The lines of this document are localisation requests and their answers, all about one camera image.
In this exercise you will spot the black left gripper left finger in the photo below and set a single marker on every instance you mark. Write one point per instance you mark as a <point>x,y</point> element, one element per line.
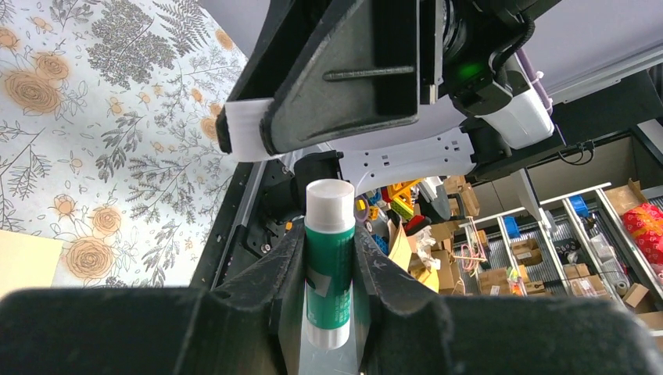
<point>249,325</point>

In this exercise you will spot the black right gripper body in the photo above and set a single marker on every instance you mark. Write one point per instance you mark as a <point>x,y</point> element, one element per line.
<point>464,47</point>

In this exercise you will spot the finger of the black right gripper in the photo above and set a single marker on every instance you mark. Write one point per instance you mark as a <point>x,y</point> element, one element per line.
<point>358,72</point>
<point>302,47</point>

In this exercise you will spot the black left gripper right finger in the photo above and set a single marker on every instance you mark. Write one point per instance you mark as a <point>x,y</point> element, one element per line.
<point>403,327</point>

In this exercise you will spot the white green glue stick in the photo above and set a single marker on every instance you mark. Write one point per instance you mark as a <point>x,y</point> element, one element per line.
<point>329,230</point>

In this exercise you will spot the cream envelope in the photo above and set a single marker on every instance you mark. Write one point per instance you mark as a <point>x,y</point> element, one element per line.
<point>27,261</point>

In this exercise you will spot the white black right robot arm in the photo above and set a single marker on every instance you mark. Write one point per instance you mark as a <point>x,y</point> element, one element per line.
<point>481,140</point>

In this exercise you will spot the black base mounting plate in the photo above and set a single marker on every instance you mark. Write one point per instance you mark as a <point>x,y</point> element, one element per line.
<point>261,198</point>

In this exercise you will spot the floral patterned table mat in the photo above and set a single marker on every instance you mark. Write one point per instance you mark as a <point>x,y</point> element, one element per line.
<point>108,141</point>

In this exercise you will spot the storage shelf with boxes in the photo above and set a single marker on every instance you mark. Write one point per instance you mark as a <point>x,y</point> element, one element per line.
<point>587,243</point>

